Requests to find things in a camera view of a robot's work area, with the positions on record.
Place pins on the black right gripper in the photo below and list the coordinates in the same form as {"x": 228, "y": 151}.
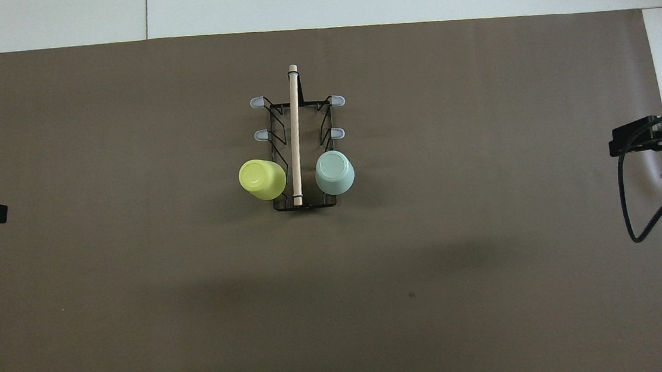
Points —
{"x": 638, "y": 138}

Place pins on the yellow plastic cup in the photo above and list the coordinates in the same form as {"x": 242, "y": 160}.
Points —
{"x": 261, "y": 179}

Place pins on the green plastic cup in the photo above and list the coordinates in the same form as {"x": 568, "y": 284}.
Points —
{"x": 334, "y": 172}

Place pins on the brown table mat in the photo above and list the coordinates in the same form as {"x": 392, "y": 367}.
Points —
{"x": 195, "y": 282}

